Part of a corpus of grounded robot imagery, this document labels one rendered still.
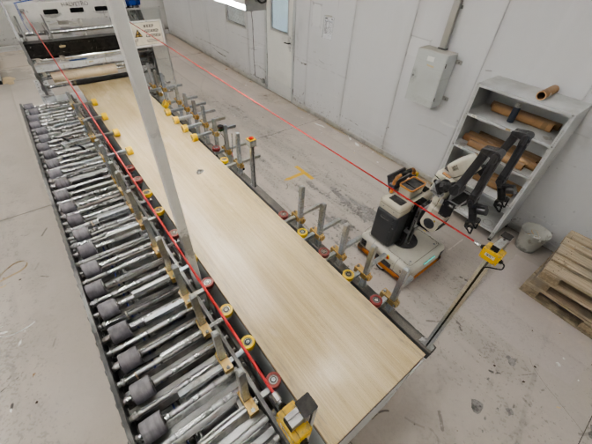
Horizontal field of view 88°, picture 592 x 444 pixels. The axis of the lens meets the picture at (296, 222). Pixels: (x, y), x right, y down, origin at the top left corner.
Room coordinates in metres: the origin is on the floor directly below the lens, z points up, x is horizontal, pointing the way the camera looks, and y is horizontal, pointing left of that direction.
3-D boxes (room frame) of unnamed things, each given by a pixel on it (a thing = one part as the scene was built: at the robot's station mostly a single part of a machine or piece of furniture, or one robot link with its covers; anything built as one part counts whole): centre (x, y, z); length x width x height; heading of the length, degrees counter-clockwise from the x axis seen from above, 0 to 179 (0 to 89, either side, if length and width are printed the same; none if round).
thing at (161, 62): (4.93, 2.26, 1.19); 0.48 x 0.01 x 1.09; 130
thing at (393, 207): (2.36, -1.08, 0.59); 0.55 x 0.34 x 0.83; 130
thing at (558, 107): (3.09, -2.20, 0.78); 0.90 x 0.45 x 1.55; 40
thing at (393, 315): (2.85, 0.73, 0.67); 5.11 x 0.08 x 0.10; 40
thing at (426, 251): (2.29, -1.14, 0.16); 0.67 x 0.64 x 0.25; 40
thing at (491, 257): (0.91, -0.85, 1.20); 0.15 x 0.12 x 1.00; 40
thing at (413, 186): (2.38, -1.07, 0.87); 0.23 x 0.15 x 0.11; 130
